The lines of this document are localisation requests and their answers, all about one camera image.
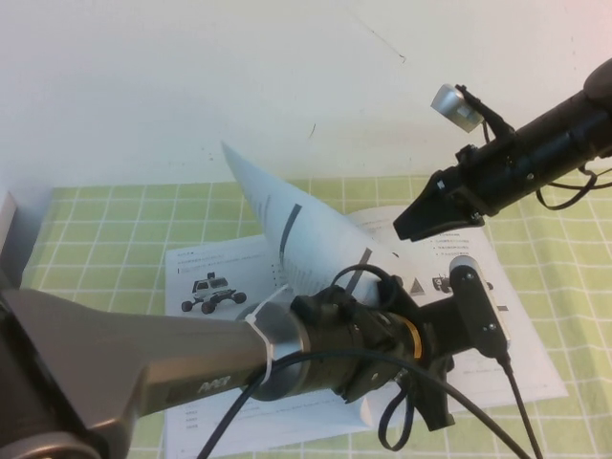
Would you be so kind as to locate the beige board edge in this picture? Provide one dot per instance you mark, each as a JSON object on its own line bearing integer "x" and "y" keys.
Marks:
{"x": 7, "y": 220}

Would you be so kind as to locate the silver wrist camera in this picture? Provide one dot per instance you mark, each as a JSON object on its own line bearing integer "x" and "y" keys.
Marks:
{"x": 483, "y": 296}
{"x": 456, "y": 107}

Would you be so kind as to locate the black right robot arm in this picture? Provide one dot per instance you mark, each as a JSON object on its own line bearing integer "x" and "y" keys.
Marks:
{"x": 559, "y": 138}

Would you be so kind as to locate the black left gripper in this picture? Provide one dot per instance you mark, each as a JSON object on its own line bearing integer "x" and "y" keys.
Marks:
{"x": 437, "y": 363}

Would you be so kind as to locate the white zip tie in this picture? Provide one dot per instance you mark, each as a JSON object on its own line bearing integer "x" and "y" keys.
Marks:
{"x": 262, "y": 334}

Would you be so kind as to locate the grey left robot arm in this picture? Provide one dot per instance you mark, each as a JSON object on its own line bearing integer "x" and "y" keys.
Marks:
{"x": 143, "y": 354}

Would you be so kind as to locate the white product catalogue book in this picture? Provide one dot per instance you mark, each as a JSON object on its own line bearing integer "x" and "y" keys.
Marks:
{"x": 225, "y": 268}

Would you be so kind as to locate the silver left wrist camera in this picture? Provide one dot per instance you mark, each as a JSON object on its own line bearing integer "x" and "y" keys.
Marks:
{"x": 483, "y": 296}

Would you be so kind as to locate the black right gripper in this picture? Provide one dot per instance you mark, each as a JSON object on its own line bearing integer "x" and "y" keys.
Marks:
{"x": 483, "y": 177}

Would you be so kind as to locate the black left camera mount bracket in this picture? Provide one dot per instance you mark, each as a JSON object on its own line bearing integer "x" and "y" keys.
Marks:
{"x": 444, "y": 318}

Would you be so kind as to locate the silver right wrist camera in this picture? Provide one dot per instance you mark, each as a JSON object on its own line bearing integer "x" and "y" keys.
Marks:
{"x": 456, "y": 107}

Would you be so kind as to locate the green white checkered tablecloth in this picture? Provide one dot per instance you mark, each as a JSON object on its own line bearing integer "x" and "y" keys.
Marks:
{"x": 119, "y": 215}

